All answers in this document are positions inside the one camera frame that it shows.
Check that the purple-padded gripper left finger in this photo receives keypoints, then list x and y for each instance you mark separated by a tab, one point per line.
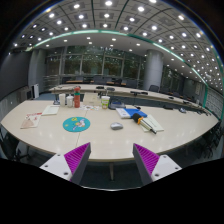
69	166

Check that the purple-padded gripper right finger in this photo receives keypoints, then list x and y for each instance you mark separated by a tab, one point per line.
151	166

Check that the round teal mouse pad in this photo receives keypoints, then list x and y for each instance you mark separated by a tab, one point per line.
76	124

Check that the grey computer mouse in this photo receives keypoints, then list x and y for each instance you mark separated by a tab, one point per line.
116	126

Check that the white open notebook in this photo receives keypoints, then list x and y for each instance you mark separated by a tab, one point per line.
154	123

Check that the blue notebook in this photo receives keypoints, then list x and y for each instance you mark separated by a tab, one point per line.
131	112

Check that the white plastic bottle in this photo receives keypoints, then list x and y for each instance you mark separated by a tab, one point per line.
70	101

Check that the white paper cup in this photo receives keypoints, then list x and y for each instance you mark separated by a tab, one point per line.
62	99

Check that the red water bottle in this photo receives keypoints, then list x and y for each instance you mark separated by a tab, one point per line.
77	97

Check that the white cup with green label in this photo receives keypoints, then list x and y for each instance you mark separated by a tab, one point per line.
105	101

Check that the dark office chair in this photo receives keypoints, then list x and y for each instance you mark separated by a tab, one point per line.
154	88

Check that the grey concrete pillar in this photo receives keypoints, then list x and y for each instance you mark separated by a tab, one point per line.
153	69

